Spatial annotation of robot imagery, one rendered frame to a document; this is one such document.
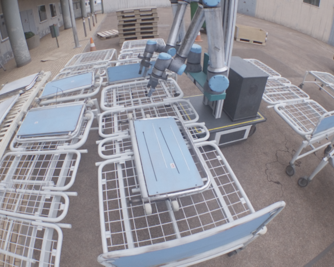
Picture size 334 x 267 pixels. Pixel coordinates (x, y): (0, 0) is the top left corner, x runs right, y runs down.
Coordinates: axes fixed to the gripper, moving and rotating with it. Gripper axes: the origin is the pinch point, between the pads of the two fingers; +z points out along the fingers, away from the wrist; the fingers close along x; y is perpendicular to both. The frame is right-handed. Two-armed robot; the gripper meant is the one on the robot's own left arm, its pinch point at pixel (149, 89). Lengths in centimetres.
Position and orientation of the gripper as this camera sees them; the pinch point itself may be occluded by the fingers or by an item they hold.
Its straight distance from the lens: 153.6
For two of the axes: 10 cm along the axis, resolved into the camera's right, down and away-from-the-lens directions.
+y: -9.1, -1.9, -3.7
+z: -4.0, 6.4, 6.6
